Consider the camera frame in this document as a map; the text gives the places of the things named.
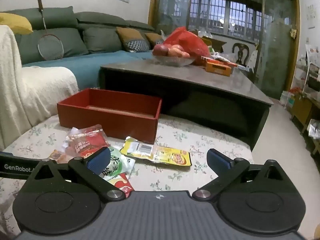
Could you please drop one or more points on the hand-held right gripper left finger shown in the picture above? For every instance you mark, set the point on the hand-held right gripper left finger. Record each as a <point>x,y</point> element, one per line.
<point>100,158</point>

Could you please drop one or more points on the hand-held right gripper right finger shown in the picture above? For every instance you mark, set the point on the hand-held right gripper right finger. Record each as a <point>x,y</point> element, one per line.
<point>217,160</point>

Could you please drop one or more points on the green white snack packet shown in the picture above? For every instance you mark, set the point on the green white snack packet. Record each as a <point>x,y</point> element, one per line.
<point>120,165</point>

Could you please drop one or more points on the red clear snack packet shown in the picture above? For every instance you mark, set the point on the red clear snack packet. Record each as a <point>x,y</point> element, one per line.
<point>85,142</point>

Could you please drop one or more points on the small red snack packet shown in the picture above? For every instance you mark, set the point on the small red snack packet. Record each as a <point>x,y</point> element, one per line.
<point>123,185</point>

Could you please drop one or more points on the red cardboard box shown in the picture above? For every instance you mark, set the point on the red cardboard box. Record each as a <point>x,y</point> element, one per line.
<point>110,120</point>

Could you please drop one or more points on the brown snack packet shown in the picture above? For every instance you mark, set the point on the brown snack packet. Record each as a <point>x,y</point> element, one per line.
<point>58,156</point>

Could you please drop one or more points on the yellow snack packet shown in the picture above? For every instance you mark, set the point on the yellow snack packet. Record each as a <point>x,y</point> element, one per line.
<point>162,155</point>

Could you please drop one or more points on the floral tablecloth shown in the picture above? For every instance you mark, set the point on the floral tablecloth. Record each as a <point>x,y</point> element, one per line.
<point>200,135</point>

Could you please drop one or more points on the dark coffee table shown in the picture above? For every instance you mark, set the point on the dark coffee table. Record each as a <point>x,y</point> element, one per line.
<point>200,85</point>

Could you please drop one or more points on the white fluffy blanket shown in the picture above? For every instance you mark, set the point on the white fluffy blanket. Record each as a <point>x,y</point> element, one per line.
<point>30,87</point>

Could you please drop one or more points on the green teal sofa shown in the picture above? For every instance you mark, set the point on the green teal sofa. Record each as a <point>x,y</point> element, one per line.
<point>82,67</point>

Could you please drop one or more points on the wooden cabinet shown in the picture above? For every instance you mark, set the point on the wooden cabinet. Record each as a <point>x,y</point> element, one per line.
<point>302,110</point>

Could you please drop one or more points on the flat orange box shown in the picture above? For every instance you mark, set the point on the flat orange box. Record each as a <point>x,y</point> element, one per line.
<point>220,60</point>

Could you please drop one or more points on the glass fruit bowl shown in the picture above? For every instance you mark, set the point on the glass fruit bowl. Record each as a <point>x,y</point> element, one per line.
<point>175,61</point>

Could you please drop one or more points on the dark wooden chair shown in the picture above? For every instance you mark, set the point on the dark wooden chair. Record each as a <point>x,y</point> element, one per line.
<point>240,52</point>

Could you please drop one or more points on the brown cardboard box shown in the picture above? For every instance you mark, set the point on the brown cardboard box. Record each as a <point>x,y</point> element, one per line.
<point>217,45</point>

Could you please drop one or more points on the large green cushion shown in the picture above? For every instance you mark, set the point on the large green cushion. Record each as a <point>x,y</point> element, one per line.
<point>75,45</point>

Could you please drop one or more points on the small green cushion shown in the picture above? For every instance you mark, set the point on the small green cushion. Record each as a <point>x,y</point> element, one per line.
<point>102,40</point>

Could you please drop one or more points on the red plastic bag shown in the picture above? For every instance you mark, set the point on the red plastic bag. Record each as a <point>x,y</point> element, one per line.
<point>187,40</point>

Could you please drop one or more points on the dark red apple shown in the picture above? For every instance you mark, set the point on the dark red apple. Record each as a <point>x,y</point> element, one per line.
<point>160,50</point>

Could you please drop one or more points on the large brown patterned cushion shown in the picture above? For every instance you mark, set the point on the large brown patterned cushion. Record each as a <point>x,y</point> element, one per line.
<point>130,36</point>

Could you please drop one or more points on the small brown patterned cushion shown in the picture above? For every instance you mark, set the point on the small brown patterned cushion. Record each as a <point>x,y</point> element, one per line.
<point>153,38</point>

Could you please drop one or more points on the yellow pillow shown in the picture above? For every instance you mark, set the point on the yellow pillow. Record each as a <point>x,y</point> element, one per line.
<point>15,22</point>

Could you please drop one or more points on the badminton racket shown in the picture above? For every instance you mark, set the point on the badminton racket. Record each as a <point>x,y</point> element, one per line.
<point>40,3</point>

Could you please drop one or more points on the wooden frame glass door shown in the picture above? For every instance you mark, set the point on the wooden frame glass door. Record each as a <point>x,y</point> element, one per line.
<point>275,42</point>

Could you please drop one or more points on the hanging wall ornament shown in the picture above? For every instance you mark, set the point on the hanging wall ornament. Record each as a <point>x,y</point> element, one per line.
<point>293,33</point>

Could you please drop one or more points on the wall calendar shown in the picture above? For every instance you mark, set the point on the wall calendar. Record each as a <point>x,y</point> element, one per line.
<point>311,17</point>

